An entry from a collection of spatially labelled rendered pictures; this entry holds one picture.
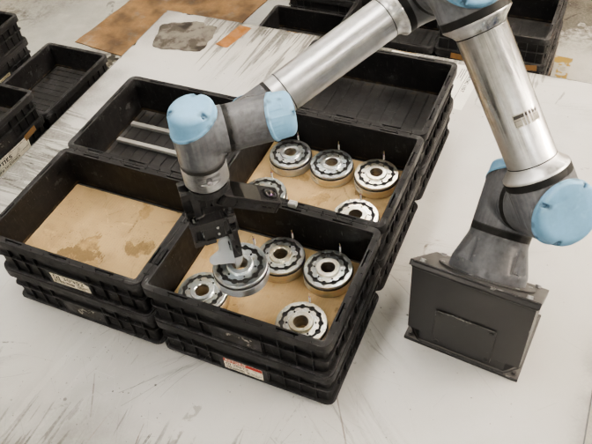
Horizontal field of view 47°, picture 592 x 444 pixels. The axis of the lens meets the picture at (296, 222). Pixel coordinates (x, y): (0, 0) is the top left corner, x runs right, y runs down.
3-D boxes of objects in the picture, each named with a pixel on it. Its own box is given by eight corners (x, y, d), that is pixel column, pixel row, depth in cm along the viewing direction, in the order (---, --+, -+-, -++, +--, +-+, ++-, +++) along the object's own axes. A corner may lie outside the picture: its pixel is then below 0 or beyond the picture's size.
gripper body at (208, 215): (187, 222, 123) (173, 173, 115) (233, 208, 125) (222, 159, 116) (196, 252, 118) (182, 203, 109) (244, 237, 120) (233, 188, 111)
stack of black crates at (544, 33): (542, 95, 285) (565, -4, 251) (528, 140, 267) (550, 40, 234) (447, 77, 298) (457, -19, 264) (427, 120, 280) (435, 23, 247)
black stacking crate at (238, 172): (421, 174, 164) (425, 138, 156) (381, 265, 146) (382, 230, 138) (272, 140, 177) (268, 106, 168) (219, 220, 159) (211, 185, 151)
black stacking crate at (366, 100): (454, 100, 182) (458, 64, 174) (422, 173, 164) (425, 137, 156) (316, 74, 195) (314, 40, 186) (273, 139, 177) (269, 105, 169)
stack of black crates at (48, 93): (74, 107, 305) (48, 41, 280) (129, 121, 295) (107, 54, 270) (16, 166, 281) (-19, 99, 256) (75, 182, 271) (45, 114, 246)
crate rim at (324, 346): (383, 237, 139) (383, 229, 137) (329, 357, 121) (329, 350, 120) (211, 191, 152) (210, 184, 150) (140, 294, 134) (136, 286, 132)
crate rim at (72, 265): (211, 191, 152) (210, 184, 150) (140, 294, 134) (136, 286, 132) (67, 153, 165) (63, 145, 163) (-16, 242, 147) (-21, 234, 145)
